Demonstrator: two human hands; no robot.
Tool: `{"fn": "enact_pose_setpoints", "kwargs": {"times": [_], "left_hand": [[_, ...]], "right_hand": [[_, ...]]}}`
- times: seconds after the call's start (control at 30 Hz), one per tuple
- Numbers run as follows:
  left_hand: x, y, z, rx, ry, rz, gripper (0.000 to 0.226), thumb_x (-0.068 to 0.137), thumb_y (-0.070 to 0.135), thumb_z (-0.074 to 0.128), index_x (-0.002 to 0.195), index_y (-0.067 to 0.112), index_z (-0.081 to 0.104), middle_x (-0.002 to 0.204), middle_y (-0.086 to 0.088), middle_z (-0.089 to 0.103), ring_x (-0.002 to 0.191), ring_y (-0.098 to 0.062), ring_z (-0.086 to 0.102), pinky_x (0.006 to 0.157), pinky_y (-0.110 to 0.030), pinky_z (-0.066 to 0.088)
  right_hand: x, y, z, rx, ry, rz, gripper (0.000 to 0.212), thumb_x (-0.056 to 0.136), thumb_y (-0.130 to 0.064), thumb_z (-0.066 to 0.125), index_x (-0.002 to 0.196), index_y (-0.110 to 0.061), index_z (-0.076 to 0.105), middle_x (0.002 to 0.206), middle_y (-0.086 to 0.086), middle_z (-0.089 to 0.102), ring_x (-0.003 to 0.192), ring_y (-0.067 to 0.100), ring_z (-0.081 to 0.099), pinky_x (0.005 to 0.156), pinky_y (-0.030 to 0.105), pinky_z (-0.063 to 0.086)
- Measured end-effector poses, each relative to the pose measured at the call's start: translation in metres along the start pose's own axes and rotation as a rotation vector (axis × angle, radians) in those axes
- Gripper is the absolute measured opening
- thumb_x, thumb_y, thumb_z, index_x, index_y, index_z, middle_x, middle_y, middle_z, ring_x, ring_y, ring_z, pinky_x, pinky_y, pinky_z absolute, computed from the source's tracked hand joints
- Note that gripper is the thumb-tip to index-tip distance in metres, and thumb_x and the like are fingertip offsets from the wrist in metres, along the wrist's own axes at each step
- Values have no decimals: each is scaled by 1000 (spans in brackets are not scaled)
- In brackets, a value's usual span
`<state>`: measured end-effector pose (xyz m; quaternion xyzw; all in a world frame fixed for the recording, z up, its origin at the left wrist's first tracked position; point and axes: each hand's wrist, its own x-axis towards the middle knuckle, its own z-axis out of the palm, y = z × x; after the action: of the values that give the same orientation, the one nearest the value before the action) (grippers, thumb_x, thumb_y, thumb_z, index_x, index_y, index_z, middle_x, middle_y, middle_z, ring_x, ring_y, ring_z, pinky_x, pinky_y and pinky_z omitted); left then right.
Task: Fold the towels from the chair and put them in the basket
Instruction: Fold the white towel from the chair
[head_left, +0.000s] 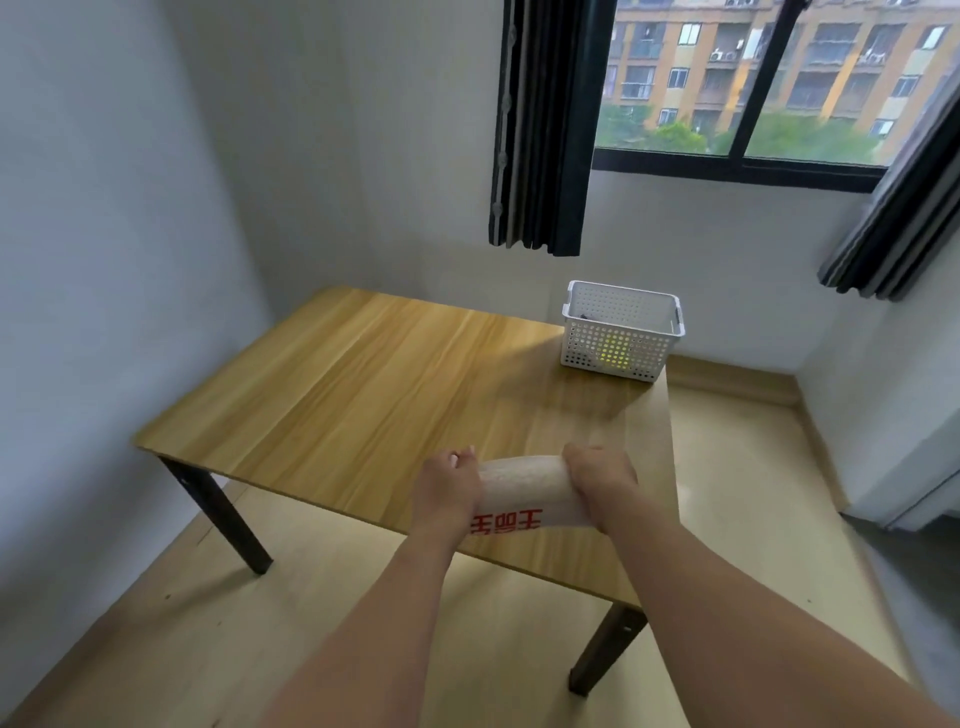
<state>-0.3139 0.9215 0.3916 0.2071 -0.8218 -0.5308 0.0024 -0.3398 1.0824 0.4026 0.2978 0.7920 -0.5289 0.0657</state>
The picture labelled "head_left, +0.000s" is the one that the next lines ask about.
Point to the person's right forearm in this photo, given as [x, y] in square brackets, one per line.
[735, 630]

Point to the person's left forearm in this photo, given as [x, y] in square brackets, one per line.
[375, 637]

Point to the cream white garment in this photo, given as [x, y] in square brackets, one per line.
[525, 487]

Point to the white door frame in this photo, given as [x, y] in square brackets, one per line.
[915, 502]

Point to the person's left hand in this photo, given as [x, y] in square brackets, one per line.
[442, 491]

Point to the narrow dark curtain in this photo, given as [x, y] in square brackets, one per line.
[892, 232]

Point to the black framed window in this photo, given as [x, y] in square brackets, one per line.
[750, 169]

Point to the wide dark curtain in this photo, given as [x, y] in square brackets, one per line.
[544, 127]

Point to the person's right hand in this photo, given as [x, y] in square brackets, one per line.
[604, 480]

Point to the wooden table with black legs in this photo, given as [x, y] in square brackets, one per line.
[360, 397]

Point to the yellow cloth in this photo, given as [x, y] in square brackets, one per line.
[613, 354]

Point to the white plastic basket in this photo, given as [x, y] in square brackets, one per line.
[622, 330]

